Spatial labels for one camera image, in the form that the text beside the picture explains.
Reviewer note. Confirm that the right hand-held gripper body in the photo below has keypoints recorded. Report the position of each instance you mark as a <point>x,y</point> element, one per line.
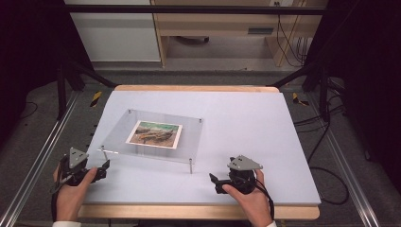
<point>242,178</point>

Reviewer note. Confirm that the yellow clamp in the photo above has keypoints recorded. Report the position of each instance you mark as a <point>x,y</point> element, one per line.
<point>96,98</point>
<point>298,99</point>

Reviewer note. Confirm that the yellow clamp left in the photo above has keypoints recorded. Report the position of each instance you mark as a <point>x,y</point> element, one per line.
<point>96,98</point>

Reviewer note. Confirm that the aluminium floor rail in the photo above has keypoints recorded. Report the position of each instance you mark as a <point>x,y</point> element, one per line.
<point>38,160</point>
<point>346,164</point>

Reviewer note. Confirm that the black curtain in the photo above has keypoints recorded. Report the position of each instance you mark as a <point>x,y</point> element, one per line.
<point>369,69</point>
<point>28,56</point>

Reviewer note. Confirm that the yellow clamp right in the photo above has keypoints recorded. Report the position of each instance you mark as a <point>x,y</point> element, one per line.
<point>298,99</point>

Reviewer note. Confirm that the white cabinet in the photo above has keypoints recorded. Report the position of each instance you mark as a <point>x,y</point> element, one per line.
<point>116,34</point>

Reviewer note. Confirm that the black horizontal frame bar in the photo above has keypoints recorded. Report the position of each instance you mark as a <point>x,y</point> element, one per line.
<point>189,9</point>

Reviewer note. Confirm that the light wooden desk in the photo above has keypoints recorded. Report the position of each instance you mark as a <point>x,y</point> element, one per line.
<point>217,23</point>

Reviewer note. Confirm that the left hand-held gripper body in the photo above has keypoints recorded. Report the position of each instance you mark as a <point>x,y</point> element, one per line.
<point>75,171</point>

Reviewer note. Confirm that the painting print with white border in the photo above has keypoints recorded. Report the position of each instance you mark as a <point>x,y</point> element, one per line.
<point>155,134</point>

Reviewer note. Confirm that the white table sheet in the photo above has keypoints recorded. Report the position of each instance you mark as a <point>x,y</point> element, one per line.
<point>246,132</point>

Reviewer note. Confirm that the wooden table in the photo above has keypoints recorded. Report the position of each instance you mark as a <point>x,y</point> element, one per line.
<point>189,212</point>

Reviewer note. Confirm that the clear acrylic picture frame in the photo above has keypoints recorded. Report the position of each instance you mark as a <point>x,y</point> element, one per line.
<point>119,138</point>

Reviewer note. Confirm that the person's right hand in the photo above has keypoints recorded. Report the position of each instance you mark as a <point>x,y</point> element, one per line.
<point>252,205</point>

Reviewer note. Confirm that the black metal stand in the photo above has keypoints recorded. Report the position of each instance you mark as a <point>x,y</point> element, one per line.
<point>63,91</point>
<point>323,94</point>

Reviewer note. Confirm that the person's left hand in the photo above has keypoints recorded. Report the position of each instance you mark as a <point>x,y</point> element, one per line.
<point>71,201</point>

